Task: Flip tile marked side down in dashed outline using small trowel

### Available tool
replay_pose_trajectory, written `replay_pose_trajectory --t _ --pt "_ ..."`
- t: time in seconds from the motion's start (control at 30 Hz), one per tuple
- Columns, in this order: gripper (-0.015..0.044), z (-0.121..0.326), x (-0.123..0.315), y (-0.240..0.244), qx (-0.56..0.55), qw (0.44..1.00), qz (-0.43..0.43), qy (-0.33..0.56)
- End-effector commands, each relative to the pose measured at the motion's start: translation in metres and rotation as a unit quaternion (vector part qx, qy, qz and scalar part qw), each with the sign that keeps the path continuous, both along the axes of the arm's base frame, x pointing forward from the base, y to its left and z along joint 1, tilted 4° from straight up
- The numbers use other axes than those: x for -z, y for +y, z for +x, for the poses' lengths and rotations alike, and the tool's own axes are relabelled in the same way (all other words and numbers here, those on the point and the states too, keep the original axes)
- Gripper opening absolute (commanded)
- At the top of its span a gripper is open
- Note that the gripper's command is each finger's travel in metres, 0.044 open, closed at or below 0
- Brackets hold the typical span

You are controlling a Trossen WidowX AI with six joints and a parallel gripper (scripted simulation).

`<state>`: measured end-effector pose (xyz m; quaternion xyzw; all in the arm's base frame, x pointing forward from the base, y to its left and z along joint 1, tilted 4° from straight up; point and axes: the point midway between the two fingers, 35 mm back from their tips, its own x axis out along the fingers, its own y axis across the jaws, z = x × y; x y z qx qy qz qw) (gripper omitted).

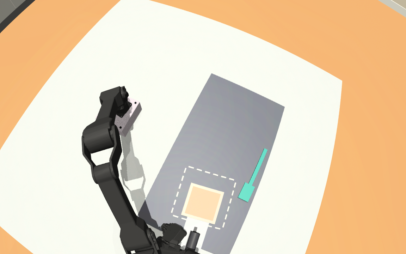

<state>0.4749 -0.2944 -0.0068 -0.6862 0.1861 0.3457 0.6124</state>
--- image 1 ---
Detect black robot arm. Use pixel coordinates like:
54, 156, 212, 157
81, 86, 187, 254

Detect cream square tile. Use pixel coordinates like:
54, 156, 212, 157
181, 183, 224, 224

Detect teal flat trowel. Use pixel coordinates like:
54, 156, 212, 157
238, 149, 267, 202

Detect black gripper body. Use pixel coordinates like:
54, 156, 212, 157
157, 238, 200, 254

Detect dark grey rectangular mat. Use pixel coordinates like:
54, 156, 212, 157
138, 73, 284, 254

